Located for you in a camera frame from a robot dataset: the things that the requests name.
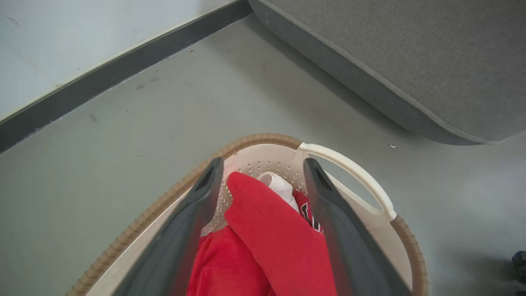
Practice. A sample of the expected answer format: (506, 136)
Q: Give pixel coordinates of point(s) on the red sports jersey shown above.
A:
(275, 242)

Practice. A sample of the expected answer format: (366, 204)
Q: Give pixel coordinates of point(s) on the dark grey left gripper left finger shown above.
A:
(181, 238)

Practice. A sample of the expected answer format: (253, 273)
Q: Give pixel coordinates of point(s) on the grey fabric sofa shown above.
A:
(411, 49)

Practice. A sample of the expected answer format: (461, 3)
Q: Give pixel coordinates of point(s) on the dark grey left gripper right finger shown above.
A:
(349, 246)

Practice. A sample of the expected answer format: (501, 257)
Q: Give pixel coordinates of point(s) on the black baseboard strip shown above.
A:
(102, 78)

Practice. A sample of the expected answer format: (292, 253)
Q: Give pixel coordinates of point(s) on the white basket with wicker rim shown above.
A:
(263, 158)

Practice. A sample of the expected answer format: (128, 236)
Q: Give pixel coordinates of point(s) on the dark rounded object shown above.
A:
(520, 265)

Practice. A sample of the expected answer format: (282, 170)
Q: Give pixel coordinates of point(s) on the white garment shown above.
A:
(280, 186)

